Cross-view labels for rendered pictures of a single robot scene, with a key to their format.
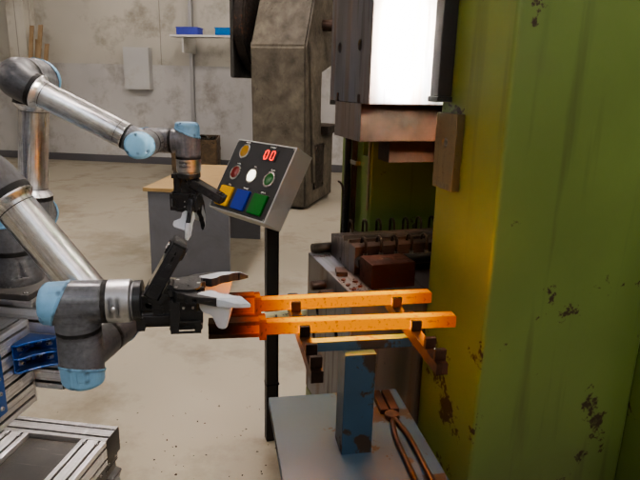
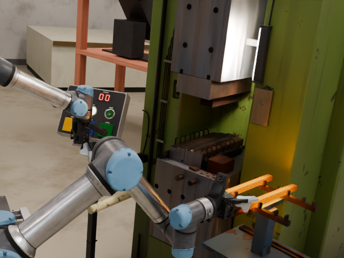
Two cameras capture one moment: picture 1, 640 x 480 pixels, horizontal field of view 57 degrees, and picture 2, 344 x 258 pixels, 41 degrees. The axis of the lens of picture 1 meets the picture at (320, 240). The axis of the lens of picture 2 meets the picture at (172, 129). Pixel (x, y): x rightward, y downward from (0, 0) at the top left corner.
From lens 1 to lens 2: 135 cm
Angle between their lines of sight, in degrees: 35
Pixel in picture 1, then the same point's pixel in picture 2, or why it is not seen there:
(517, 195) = (303, 128)
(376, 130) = (214, 93)
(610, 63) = (327, 69)
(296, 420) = (227, 249)
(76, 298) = (196, 212)
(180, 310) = (227, 207)
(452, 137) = (269, 101)
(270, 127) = not seen: outside the picture
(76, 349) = (193, 237)
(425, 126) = (229, 88)
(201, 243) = not seen: outside the picture
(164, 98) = not seen: outside the picture
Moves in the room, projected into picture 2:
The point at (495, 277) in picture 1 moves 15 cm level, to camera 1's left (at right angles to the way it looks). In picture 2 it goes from (294, 164) to (271, 168)
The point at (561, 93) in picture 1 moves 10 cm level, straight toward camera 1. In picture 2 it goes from (317, 84) to (328, 89)
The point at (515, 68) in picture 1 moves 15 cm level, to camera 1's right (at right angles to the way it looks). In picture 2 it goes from (309, 76) to (331, 76)
